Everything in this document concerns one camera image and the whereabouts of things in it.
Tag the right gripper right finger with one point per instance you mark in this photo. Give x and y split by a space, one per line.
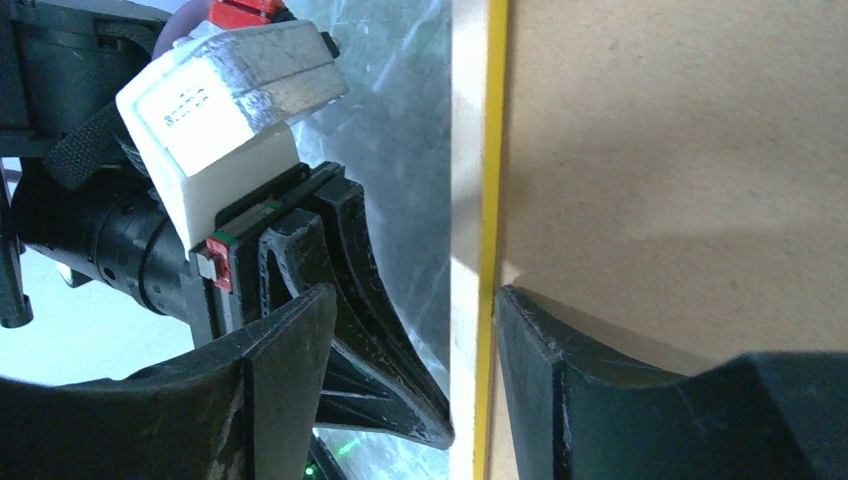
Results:
580 409

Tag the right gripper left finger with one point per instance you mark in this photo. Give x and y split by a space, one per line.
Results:
240 407

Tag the yellow wooden picture frame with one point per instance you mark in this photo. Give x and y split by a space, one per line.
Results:
478 67

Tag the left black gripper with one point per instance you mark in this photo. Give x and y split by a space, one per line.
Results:
114 230

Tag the brown cardboard backing board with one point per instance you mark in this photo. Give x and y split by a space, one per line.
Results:
678 171

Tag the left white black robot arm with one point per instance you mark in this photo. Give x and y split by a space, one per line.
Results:
61 62

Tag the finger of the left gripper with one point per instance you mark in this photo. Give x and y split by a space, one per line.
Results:
375 380

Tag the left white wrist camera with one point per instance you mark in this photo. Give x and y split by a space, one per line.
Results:
211 114

